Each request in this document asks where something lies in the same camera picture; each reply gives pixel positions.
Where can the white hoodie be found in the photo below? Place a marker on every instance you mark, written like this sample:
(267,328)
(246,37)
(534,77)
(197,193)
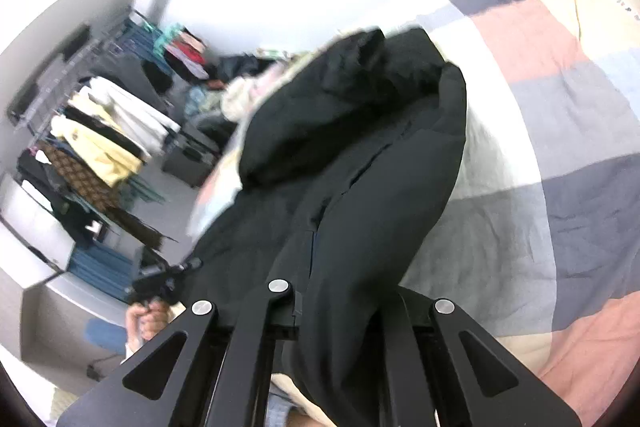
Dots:
(135,112)

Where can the black hanging garment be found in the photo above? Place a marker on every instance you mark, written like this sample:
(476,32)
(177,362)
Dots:
(107,132)

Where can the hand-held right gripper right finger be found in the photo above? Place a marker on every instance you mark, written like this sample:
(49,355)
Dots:
(397,347)

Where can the blue pleated cloth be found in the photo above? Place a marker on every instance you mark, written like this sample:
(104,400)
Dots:
(100,274)

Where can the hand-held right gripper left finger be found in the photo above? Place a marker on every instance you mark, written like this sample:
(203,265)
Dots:
(270,307)

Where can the blue curtain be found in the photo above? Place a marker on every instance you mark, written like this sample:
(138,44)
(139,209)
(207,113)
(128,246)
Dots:
(137,37)

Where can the person's left hand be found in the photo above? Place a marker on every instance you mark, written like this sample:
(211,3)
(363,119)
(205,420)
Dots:
(147,322)

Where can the yellow hoodie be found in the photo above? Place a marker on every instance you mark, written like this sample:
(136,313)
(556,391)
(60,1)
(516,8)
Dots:
(95,147)

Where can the black suitcase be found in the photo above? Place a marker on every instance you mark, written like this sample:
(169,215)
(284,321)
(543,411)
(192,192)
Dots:
(192,154)

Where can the pile of mixed clothes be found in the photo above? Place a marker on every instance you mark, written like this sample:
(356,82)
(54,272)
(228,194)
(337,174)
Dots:
(235,69)

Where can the checkered pastel bed blanket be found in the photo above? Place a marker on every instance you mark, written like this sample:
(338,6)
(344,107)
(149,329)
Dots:
(550,157)

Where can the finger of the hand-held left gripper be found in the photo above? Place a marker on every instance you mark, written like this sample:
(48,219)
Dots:
(187,266)

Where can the black puffer jacket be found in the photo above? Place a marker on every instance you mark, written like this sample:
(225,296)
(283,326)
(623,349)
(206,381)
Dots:
(350,207)

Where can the cream fluffy coat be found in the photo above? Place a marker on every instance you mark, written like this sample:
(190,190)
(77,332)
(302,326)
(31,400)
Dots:
(245,99)

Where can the person's blue jeans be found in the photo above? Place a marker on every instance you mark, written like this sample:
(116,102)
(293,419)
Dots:
(279,407)

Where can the white storage box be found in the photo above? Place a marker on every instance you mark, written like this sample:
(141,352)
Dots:
(35,222)

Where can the green clip hanger with clothes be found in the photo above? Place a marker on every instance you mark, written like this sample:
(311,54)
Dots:
(182,49)

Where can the grey hanging garment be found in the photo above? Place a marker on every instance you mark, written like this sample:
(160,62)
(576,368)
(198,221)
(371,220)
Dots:
(145,74)

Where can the metal clothes rack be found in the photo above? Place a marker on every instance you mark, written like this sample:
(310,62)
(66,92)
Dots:
(75,72)

